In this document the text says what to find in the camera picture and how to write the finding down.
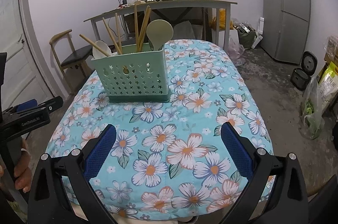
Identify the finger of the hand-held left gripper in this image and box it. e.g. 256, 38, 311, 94
15, 99, 38, 113
26, 96, 64, 115

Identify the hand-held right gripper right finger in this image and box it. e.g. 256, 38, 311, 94
220, 124, 309, 224

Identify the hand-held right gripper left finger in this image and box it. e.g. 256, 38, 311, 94
28, 124, 117, 224

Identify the white ceramic spoon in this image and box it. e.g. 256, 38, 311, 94
92, 40, 113, 59

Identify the green plastic utensil holder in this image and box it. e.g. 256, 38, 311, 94
91, 43, 172, 103

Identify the cream rice paddle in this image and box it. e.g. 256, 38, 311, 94
146, 20, 174, 52

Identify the person's left hand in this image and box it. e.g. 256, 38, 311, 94
13, 139, 33, 190

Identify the wooden chair black seat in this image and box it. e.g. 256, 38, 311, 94
50, 29, 93, 96

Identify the white door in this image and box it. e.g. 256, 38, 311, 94
0, 0, 55, 111

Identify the floral blue table blanket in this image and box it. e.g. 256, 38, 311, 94
45, 39, 278, 224

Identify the plastic bag with greens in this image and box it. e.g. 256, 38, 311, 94
300, 77, 326, 140

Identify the pink plastic bag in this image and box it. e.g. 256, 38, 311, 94
228, 38, 245, 66

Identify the black rice cooker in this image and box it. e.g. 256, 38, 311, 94
290, 51, 318, 90

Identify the yellow green packet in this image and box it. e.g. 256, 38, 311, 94
318, 61, 338, 109

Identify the dark green bag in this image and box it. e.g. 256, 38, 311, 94
236, 23, 258, 49

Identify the white plastic object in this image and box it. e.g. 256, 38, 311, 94
254, 17, 265, 48

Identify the white sack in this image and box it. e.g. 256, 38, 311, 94
173, 20, 196, 41

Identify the yellow bag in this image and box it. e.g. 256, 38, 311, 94
212, 9, 234, 31

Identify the grey long table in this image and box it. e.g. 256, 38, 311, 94
84, 0, 237, 53

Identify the silver refrigerator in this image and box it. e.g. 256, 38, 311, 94
260, 0, 311, 65

